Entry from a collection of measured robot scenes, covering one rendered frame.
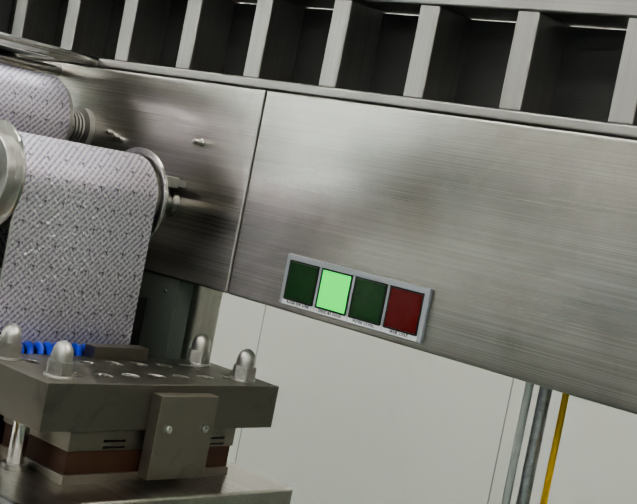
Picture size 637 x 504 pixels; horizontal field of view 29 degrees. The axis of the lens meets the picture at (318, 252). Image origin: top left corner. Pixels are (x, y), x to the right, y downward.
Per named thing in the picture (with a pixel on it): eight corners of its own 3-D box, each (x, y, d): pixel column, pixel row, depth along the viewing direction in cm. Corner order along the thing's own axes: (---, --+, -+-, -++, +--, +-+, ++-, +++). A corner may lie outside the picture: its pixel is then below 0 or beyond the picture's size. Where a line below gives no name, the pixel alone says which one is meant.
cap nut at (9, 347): (-14, 354, 158) (-7, 319, 158) (11, 354, 161) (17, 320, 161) (3, 360, 156) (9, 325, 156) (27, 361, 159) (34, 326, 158)
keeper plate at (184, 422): (136, 475, 161) (152, 392, 160) (193, 472, 168) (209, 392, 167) (149, 481, 159) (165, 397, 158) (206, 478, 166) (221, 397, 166)
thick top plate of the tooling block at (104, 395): (-35, 397, 158) (-27, 351, 158) (196, 398, 188) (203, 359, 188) (38, 432, 148) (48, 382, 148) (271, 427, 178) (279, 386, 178)
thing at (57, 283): (-15, 357, 165) (11, 219, 164) (123, 361, 182) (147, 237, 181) (-13, 358, 164) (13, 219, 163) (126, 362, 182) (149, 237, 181)
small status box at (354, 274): (278, 302, 173) (287, 252, 173) (281, 302, 174) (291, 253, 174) (419, 343, 157) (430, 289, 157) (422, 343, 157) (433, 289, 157)
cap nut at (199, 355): (180, 360, 183) (186, 330, 183) (198, 361, 186) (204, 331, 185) (196, 366, 181) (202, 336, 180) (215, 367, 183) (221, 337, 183)
